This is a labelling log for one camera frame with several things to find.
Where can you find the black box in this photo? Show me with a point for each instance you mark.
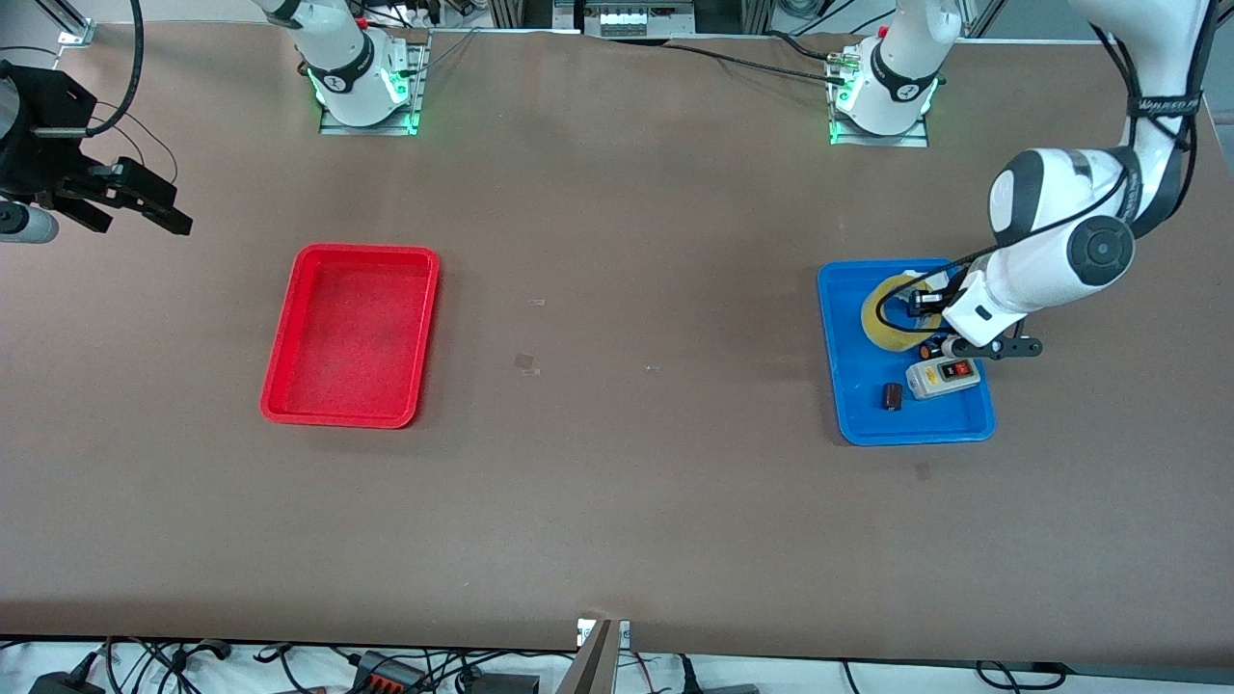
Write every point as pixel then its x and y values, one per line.
pixel 506 685

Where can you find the yellow tape roll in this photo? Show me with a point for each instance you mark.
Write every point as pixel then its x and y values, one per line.
pixel 875 323

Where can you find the black power adapter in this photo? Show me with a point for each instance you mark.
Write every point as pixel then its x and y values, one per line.
pixel 63 684

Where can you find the black orange power strip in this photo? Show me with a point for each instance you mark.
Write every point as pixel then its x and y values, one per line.
pixel 386 675

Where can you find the grey metal post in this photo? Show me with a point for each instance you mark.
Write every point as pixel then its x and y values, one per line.
pixel 590 670

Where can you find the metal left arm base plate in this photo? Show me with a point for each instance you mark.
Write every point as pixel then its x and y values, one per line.
pixel 868 140

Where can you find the grey socket strip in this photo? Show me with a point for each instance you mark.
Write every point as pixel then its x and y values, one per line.
pixel 636 17

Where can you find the blue plastic tray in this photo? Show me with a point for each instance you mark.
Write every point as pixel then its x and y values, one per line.
pixel 868 405

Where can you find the small black orange capacitor part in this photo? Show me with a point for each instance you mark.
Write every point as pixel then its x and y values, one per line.
pixel 930 349

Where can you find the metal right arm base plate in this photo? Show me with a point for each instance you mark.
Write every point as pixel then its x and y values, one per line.
pixel 419 87

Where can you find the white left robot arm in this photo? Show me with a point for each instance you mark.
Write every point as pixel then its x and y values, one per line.
pixel 1060 251

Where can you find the red plastic tray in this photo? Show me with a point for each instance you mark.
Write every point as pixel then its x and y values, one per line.
pixel 352 337

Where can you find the small dark brown block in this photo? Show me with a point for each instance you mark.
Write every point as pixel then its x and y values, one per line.
pixel 894 397

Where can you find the grey push button switch box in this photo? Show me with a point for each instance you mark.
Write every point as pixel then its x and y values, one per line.
pixel 940 378

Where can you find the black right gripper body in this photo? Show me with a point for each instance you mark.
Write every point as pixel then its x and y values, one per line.
pixel 39 145

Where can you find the aluminium corner bracket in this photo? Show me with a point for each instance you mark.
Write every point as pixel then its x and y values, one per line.
pixel 77 34

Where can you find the small metal edge plate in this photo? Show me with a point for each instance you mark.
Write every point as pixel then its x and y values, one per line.
pixel 585 631

